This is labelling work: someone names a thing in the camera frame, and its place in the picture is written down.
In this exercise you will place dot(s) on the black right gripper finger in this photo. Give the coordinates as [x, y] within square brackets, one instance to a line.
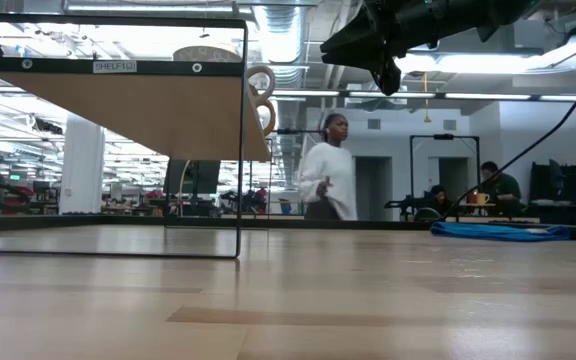
[353, 45]
[390, 75]

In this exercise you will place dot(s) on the yellow enamel mug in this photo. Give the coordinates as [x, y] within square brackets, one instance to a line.
[273, 117]

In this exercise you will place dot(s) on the white shelf label sticker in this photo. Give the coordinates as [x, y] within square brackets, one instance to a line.
[115, 66]

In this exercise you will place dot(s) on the ceiling light strip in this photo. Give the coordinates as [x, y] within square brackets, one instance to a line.
[393, 94]
[305, 93]
[488, 96]

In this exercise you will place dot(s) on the person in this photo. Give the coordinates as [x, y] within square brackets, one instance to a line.
[505, 187]
[328, 170]
[440, 200]

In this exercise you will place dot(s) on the orange background cup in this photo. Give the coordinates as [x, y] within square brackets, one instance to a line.
[472, 198]

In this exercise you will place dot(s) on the yellow background mug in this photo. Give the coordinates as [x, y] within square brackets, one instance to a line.
[482, 198]

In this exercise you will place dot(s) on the blue folded cloth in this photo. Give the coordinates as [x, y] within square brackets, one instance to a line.
[493, 232]

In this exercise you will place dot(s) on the dark background monitor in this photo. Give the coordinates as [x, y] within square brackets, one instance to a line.
[203, 177]

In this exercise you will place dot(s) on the black background cabinet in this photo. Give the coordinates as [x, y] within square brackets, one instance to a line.
[568, 190]

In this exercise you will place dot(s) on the silver ventilation duct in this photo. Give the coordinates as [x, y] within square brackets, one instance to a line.
[280, 35]

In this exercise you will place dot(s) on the black background stand frame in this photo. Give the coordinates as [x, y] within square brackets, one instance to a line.
[443, 136]

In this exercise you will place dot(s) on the black table frame rail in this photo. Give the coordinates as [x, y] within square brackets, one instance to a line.
[318, 223]

